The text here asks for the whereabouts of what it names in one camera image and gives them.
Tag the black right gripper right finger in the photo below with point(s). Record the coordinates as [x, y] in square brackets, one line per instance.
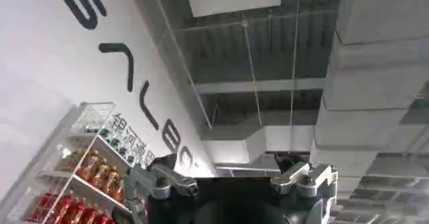
[303, 178]

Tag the white ventilation duct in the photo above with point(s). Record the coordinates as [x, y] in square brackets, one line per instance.
[365, 77]

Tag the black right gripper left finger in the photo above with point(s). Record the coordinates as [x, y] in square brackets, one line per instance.
[167, 178]

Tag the white shelf with bottled goods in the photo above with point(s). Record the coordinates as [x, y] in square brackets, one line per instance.
[70, 171]

